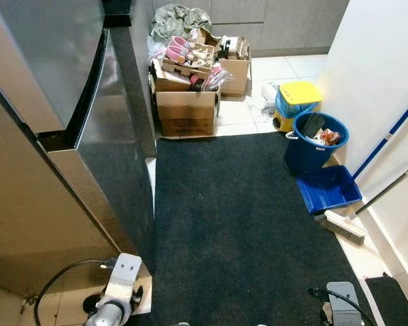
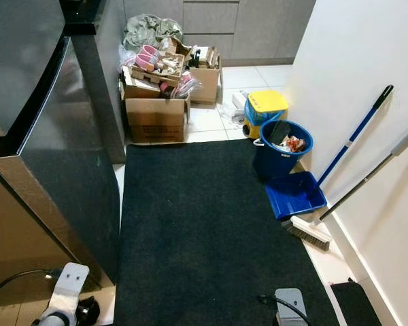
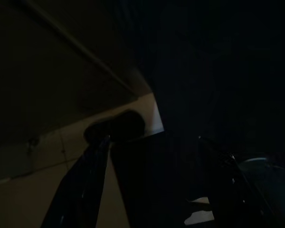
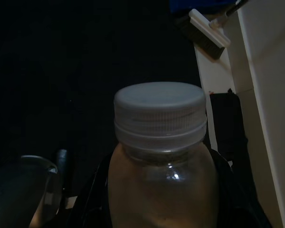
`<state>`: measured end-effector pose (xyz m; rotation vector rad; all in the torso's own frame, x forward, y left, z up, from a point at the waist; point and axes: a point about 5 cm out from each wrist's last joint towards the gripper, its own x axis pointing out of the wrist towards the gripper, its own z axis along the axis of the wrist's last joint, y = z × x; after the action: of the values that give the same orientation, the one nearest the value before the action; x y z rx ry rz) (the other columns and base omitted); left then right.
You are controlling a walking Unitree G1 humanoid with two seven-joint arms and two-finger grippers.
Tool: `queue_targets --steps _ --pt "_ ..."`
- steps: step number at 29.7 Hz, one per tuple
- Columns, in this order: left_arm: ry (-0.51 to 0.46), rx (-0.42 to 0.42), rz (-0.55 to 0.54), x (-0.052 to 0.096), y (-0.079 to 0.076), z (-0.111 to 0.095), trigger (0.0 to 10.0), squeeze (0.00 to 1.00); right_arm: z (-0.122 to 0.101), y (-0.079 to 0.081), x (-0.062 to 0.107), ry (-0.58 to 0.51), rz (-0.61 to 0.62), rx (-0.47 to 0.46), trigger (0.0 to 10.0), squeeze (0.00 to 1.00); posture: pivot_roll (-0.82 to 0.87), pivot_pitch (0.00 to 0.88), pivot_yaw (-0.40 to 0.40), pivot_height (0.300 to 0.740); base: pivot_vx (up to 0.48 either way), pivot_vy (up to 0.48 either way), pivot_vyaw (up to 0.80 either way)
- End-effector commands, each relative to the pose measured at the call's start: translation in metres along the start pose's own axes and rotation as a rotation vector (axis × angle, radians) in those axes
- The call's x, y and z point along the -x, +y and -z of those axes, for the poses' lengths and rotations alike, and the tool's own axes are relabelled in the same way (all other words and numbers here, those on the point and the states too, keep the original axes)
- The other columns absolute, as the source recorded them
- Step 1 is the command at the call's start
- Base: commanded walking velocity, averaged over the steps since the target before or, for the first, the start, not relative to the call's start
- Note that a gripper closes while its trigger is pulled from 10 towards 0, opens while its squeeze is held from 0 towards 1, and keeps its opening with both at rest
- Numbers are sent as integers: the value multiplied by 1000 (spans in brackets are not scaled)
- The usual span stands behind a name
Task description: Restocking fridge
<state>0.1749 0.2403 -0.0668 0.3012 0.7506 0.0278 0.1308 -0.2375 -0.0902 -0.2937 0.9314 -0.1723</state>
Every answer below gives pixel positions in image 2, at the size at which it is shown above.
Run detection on small black mat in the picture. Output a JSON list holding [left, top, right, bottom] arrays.
[[330, 280, 383, 326]]

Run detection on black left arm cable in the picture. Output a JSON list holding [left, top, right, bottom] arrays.
[[0, 268, 61, 301]]

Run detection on empty clear plastic bag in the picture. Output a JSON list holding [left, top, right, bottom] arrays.
[[119, 44, 138, 72]]

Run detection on yellow lidded bin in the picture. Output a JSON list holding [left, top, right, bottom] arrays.
[[243, 90, 290, 140]]

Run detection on crumpled clear plastic bag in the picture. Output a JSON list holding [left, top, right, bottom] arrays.
[[218, 102, 247, 130]]

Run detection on white box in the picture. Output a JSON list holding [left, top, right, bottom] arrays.
[[231, 92, 249, 109]]

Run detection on crumpled grey-green cloth bundle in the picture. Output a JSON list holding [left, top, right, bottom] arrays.
[[122, 14, 184, 52]]

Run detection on clear bag with pink contents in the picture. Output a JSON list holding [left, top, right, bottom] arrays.
[[173, 71, 203, 99]]

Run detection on broom with pale bristles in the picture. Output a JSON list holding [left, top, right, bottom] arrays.
[[284, 121, 408, 252]]

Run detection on blue plastic bucket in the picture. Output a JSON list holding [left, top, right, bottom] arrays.
[[252, 120, 315, 181]]

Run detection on crumpled rubbish wrappers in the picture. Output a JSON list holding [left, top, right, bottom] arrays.
[[279, 134, 307, 153]]

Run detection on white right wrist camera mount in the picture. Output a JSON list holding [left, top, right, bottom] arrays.
[[274, 288, 308, 326]]

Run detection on open brown cardboard box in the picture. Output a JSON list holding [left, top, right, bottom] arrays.
[[187, 45, 224, 105]]

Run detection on blue long-handled dustpan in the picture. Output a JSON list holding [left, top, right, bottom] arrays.
[[264, 85, 395, 221]]

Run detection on flat cardboard tray of parts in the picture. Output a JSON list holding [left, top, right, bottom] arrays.
[[129, 46, 188, 88]]

